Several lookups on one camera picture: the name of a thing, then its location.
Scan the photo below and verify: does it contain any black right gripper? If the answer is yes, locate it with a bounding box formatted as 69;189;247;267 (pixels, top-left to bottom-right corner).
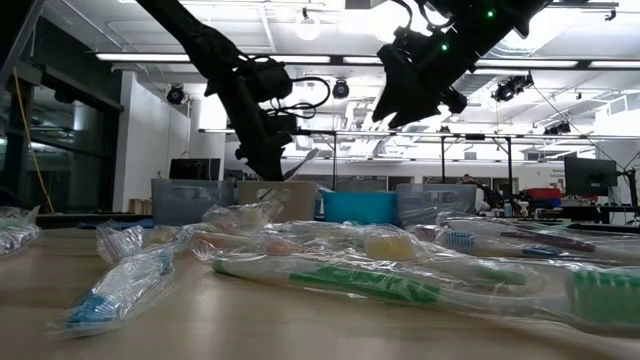
372;22;494;129

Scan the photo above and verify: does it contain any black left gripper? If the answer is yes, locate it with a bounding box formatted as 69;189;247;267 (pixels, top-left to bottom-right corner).
219;74;300;181

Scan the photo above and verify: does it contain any blue toothbrush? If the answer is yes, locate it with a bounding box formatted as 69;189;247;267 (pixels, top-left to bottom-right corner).
47;247;177;337
434;219;640;266

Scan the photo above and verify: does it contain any white plastic bin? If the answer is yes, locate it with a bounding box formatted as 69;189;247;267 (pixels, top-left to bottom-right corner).
237;180;319;223

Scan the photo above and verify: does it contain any long ceiling light strip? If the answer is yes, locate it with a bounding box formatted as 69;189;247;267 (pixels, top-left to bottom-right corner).
342;55;384;66
244;53;332;65
472;59;580;69
588;60;640;70
94;52;201;64

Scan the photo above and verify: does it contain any black computer monitor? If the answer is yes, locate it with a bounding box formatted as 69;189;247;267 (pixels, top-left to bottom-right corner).
168;157;222;181
564;155;619;197

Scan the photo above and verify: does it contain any smoky transparent plastic bin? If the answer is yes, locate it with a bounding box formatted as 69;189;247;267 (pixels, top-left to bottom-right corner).
397;183;478;227
151;178;235;227

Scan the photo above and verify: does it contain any teal plastic bin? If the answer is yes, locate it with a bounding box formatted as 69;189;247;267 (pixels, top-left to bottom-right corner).
322;191;400;226

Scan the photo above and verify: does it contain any black track light cluster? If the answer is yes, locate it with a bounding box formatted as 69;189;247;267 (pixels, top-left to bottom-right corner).
491;71;536;104
543;120;573;136

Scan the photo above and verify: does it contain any person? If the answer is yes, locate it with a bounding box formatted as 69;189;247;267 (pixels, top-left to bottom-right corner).
458;173;494;214

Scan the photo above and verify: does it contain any wooden crate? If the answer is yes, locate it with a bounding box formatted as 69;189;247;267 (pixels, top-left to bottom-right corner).
128;197;153;216

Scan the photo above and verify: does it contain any red storage bin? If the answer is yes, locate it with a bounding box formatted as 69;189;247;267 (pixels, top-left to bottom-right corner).
519;187;564;200

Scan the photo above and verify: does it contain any black gantry frame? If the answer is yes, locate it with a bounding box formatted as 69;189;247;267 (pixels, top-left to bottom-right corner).
438;132;515;201
198;128;341;192

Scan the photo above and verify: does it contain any black left camera cable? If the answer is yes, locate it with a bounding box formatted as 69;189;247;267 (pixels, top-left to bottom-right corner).
269;74;333;121

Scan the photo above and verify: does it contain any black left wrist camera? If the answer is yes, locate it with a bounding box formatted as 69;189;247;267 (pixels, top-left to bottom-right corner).
248;58;294;101

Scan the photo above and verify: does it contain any round ring ceiling lamp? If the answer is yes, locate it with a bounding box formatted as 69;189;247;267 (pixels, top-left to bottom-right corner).
293;13;322;42

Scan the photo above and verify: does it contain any yellow hanging cable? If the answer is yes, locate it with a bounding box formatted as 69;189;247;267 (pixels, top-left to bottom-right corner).
11;64;56;215

